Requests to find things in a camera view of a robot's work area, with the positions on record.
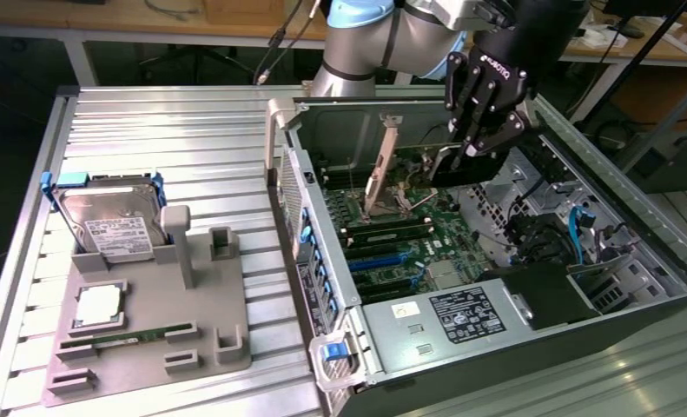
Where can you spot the wooden desk white frame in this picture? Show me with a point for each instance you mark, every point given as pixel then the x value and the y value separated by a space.
pixel 116 17
pixel 634 45

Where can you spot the black office chair base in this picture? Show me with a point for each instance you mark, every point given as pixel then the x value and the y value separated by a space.
pixel 192 54

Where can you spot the black plastic air shroud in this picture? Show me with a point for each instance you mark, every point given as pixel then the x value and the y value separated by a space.
pixel 539 295

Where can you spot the black and silver PC case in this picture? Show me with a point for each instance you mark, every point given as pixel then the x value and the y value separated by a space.
pixel 494 382

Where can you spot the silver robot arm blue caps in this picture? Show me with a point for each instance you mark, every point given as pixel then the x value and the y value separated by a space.
pixel 355 43

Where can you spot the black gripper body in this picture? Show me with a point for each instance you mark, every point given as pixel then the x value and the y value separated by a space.
pixel 529 39

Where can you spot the blue case release latch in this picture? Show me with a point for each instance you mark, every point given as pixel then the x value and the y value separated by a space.
pixel 334 352

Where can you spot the gray power supply unit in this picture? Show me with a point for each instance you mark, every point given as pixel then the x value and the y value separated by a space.
pixel 400 343

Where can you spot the silver CPU chip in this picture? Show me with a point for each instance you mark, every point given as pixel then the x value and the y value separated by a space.
pixel 96 306

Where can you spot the dark gray equipment box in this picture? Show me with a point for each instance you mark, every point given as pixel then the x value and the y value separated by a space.
pixel 675 167

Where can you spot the green motherboard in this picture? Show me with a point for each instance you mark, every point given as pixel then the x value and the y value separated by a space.
pixel 435 243

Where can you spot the black RAM slot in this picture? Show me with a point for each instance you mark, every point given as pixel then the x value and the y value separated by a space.
pixel 383 227
pixel 390 240

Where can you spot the black graphics card metal bracket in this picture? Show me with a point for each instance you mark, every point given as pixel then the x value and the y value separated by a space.
pixel 380 174

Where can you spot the silver chipset heatsink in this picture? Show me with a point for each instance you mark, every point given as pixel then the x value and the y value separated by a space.
pixel 443 276

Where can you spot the blue card retention latch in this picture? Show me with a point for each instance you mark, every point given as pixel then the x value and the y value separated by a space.
pixel 323 273
pixel 319 256
pixel 328 289
pixel 332 304

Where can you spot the gray plastic parts rack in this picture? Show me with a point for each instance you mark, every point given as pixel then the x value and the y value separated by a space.
pixel 158 304

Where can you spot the black monitor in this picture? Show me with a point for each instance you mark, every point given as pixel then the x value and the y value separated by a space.
pixel 633 6

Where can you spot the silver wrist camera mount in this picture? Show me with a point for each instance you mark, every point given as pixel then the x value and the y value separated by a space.
pixel 459 13

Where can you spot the black expansion slot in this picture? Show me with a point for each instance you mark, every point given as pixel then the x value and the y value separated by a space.
pixel 383 290

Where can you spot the white plastic holder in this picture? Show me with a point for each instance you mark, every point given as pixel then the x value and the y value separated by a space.
pixel 597 41

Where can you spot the perforated metal disk bay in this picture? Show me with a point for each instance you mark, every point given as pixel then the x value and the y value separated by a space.
pixel 517 191

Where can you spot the hard disk with blue carrier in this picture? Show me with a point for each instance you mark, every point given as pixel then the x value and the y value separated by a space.
pixel 111 221

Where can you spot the black stand pole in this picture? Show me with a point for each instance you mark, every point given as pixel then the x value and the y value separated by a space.
pixel 626 65

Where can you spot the gray metal disk bay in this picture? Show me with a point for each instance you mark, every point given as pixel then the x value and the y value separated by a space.
pixel 610 295

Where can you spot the CPU socket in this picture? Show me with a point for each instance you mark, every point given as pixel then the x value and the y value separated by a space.
pixel 392 206

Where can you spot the green RAM stick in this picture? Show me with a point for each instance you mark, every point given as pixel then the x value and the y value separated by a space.
pixel 135 336

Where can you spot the blue expansion slot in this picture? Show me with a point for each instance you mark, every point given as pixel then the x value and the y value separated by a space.
pixel 378 261

